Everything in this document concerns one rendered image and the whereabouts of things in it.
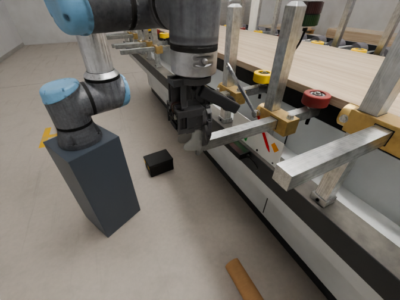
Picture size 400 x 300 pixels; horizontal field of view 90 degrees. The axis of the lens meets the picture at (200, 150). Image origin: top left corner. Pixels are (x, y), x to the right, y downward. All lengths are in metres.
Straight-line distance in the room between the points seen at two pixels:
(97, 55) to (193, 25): 0.65
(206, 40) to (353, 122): 0.34
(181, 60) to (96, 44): 0.62
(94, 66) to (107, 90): 0.10
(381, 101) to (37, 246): 1.64
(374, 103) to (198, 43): 0.34
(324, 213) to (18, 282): 1.43
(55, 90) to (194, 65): 0.68
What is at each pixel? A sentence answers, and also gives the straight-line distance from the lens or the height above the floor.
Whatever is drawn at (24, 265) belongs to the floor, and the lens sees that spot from 1.57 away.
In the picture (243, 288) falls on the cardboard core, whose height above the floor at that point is 0.07.
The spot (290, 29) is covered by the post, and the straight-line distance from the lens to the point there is 0.61.
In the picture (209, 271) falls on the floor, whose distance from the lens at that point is 1.24.
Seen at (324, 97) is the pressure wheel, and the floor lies 0.91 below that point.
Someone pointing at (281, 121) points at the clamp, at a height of 0.87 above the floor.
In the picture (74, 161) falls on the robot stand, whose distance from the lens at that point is 1.01.
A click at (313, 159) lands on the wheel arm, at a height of 0.96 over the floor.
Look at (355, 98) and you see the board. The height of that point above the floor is 0.90.
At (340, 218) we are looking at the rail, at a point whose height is 0.70.
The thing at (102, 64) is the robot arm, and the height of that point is 0.93.
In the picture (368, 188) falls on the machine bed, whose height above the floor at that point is 0.67.
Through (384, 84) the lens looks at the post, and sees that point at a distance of 0.50.
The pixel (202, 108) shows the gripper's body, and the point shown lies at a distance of 0.43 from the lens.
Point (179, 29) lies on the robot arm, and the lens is 0.38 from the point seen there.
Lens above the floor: 1.15
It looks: 37 degrees down
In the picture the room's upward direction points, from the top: straight up
